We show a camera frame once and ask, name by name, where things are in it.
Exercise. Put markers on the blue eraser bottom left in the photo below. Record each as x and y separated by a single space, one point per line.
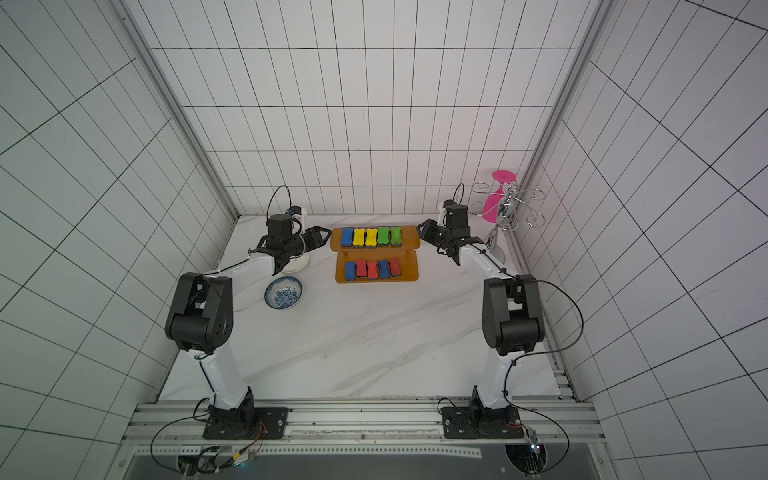
350 271

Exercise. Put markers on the red eraser bottom middle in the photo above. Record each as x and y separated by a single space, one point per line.
372 270

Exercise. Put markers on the blue floral plate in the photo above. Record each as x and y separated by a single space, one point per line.
283 293

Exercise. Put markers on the red eraser bottom right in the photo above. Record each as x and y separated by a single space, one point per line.
394 267

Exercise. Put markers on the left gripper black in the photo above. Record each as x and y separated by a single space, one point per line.
316 238

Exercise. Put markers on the pink wine glass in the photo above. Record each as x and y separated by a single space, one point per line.
503 179

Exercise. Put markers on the blue eraser top shelf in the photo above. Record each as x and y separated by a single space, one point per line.
347 237

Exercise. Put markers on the yellow eraser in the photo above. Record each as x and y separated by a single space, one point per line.
371 238
359 238

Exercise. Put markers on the red eraser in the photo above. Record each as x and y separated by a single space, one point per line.
361 268
372 270
394 267

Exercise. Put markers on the aluminium mounting rail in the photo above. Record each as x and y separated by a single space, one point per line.
364 426

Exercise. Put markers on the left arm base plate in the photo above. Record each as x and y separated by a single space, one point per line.
247 423

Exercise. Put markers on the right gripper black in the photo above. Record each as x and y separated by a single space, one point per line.
439 233

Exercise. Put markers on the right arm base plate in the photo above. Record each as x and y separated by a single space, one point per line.
482 423

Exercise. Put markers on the chrome glass holder stand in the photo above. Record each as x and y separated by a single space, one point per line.
515 208

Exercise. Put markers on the two-tier wooden shelf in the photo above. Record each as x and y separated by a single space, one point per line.
406 254

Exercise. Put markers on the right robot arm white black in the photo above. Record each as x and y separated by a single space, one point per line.
511 312

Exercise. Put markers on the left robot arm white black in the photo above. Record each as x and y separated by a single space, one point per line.
201 316

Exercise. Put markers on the green eraser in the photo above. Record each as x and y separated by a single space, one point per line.
396 237
383 236

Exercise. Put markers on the white ceramic bowl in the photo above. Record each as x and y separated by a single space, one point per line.
298 263

